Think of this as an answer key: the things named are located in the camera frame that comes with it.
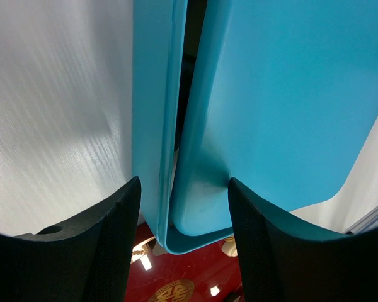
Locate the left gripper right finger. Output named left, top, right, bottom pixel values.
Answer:
left=228, top=178, right=378, bottom=301

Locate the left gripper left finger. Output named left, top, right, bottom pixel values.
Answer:
left=0, top=177, right=141, bottom=301

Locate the teal tin lid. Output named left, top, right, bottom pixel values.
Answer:
left=170, top=1, right=378, bottom=236

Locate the teal tin box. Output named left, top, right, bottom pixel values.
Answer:
left=132, top=1, right=233, bottom=255

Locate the white oval swirl chocolate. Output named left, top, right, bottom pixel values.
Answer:
left=221, top=236, right=238, bottom=257

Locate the white shell chocolate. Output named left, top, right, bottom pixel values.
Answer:
left=152, top=241, right=168, bottom=257

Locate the red round plate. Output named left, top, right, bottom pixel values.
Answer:
left=124, top=223, right=244, bottom=301

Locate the aluminium rail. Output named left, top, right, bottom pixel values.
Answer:
left=345, top=206, right=378, bottom=235

